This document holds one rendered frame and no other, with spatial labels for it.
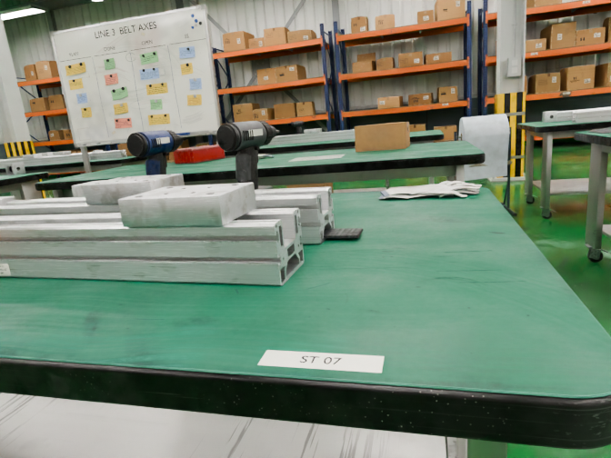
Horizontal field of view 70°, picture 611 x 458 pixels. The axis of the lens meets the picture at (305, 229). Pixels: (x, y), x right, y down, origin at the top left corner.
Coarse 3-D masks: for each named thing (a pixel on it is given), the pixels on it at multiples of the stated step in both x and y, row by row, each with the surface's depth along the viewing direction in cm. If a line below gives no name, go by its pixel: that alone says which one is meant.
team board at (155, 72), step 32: (64, 32) 379; (96, 32) 371; (128, 32) 364; (160, 32) 357; (192, 32) 350; (64, 64) 387; (96, 64) 379; (128, 64) 371; (160, 64) 364; (192, 64) 357; (64, 96) 395; (96, 96) 387; (128, 96) 379; (160, 96) 372; (192, 96) 364; (96, 128) 395; (128, 128) 387; (160, 128) 379; (192, 128) 372
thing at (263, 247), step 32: (0, 224) 73; (32, 224) 71; (64, 224) 68; (96, 224) 65; (224, 224) 58; (256, 224) 56; (288, 224) 62; (0, 256) 73; (32, 256) 71; (64, 256) 69; (96, 256) 67; (128, 256) 65; (160, 256) 63; (192, 256) 60; (224, 256) 59; (256, 256) 57; (288, 256) 60
